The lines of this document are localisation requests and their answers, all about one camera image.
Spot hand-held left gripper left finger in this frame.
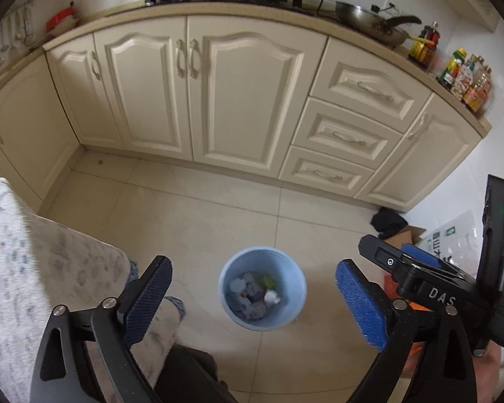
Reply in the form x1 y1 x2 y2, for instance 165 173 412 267
29 254 173 403

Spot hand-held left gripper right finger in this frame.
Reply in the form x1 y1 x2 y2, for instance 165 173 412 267
335 259 479 403

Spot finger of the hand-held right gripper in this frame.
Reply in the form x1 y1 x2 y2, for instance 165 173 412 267
401 242 477 280
358 235 416 281

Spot light blue plastic bin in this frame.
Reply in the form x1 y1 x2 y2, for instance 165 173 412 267
217 247 308 330

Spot heap of wrappers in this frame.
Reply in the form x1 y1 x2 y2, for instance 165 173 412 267
228 272 283 319

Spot person's right forearm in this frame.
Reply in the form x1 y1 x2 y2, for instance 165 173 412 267
470 338 504 403

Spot brown cardboard piece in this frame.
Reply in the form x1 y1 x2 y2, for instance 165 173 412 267
386 226 428 253

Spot black cloth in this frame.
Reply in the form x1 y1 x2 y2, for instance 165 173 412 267
370 207 409 240

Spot white green print bag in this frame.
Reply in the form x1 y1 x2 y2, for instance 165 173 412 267
418 209 488 269

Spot person's dark trouser leg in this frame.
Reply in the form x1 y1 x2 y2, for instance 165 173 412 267
155 342 240 403

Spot cream cabinet drawer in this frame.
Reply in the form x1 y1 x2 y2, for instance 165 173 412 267
278 146 376 194
311 36 433 122
291 97 404 162

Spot blue patterned white tablecloth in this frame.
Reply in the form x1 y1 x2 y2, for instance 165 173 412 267
0 177 187 403

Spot amber cooking oil bottle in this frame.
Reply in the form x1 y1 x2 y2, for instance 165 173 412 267
462 67 494 113

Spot white label seasoning bottle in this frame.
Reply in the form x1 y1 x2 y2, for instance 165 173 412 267
451 54 476 97

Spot green label seasoning bottle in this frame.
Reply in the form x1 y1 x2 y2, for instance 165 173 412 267
439 47 468 91

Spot cream lower kitchen cabinets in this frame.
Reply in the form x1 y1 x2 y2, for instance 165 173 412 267
0 2 494 213

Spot dark soy sauce bottle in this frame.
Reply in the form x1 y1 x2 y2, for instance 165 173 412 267
408 21 442 69

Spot steel wok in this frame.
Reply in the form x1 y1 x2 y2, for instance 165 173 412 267
335 1 423 49

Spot row of hanging kitchen utensils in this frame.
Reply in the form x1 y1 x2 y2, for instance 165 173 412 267
0 0 40 68

